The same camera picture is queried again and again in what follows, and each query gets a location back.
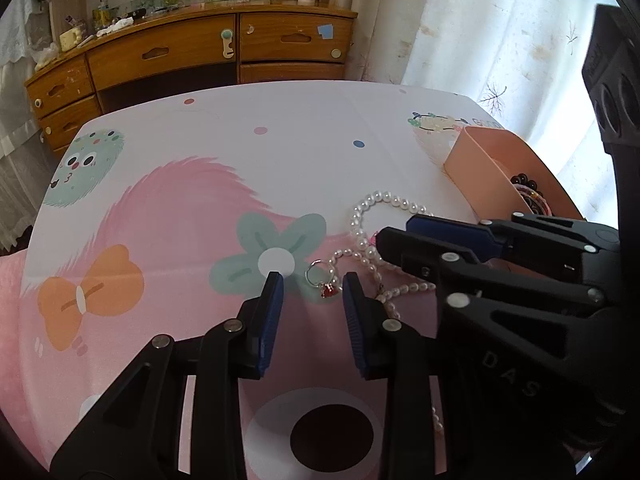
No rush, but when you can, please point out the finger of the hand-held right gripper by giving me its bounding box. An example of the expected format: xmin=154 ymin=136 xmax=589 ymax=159
xmin=406 ymin=212 xmax=622 ymax=262
xmin=375 ymin=227 xmax=607 ymax=309

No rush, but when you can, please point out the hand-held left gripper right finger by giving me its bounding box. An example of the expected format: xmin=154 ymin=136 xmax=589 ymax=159
xmin=342 ymin=271 xmax=576 ymax=480

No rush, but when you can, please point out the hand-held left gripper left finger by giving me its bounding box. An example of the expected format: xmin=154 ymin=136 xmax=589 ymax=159
xmin=49 ymin=271 xmax=286 ymax=480

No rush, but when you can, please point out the silver ring with red stone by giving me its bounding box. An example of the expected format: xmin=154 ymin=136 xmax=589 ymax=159
xmin=305 ymin=259 xmax=342 ymax=301

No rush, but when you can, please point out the peach plastic drawer box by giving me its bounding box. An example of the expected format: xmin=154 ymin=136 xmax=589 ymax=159
xmin=444 ymin=126 xmax=586 ymax=271

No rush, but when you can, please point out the white pearl necklace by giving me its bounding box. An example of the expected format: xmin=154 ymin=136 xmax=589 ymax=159
xmin=327 ymin=190 xmax=446 ymax=433

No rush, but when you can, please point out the pink patterned bracelet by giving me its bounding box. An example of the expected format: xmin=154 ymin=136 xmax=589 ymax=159
xmin=517 ymin=185 xmax=554 ymax=217

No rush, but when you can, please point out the white leaf print curtain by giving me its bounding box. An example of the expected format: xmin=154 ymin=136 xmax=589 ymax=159
xmin=335 ymin=0 xmax=640 ymax=221

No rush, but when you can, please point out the wooden desk with drawers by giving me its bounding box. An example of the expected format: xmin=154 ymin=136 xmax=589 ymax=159
xmin=24 ymin=2 xmax=359 ymax=153

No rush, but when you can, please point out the white crumpled cloth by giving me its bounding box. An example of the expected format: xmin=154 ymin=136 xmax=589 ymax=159
xmin=97 ymin=17 xmax=135 ymax=37

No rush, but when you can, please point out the clear plastic bag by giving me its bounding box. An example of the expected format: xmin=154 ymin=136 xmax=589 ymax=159
xmin=34 ymin=42 xmax=61 ymax=71

